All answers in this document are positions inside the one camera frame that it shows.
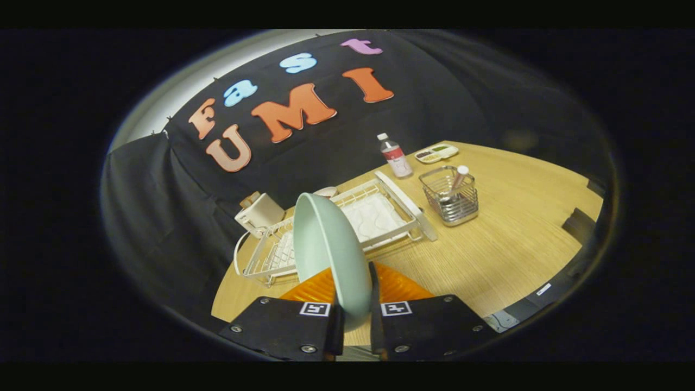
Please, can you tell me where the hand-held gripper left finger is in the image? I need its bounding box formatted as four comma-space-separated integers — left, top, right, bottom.
219, 266, 345, 362

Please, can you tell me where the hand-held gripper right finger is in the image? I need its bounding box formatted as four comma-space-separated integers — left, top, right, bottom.
369, 262, 499, 362

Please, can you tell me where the light green plate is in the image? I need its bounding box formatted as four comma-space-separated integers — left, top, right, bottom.
293, 193, 374, 333

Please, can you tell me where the white dish rack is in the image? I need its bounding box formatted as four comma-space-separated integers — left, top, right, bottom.
233, 171, 438, 287

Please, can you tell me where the metal wire basket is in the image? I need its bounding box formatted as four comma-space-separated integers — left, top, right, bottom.
419, 166, 479, 226

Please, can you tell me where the white handled spoon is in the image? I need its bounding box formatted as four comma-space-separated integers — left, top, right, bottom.
440, 165, 470, 204

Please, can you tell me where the white compartment dish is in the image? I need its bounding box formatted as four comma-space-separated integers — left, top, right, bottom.
414, 143, 459, 165

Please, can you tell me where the cream toaster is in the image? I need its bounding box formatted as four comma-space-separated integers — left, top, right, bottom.
235, 193, 286, 238

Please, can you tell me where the black backdrop cloth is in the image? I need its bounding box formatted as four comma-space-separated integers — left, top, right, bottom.
100, 30, 614, 326

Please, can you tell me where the clear bottle with red label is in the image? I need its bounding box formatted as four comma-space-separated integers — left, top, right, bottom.
377, 133, 414, 179

